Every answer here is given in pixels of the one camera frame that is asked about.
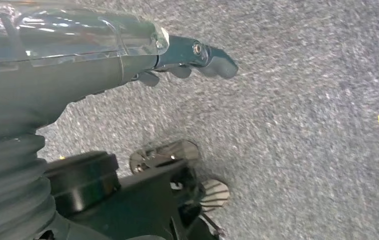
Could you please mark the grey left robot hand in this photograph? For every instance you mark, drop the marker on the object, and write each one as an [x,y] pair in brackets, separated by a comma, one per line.
[60,66]

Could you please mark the black robot lower body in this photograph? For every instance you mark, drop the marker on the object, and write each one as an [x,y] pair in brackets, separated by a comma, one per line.
[136,198]

